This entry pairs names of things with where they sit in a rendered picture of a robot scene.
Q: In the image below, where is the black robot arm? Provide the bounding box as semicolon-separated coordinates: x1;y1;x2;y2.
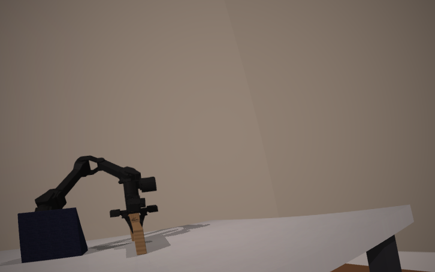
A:
35;155;157;212

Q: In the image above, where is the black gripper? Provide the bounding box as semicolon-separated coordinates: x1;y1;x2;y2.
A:
110;193;158;233

